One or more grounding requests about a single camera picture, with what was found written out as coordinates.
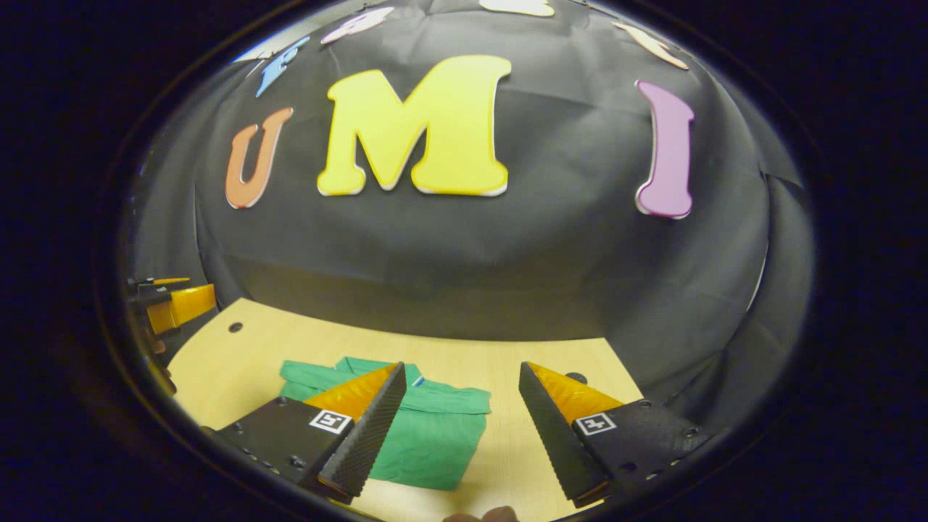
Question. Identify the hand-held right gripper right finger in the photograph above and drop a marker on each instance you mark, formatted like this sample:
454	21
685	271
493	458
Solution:
554	442

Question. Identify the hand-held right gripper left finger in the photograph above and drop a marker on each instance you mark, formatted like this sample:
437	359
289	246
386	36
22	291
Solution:
366	442

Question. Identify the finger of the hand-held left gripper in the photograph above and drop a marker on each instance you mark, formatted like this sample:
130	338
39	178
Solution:
145	283
185	304

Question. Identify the green T-shirt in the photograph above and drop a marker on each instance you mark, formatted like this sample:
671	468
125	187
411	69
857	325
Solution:
435	435

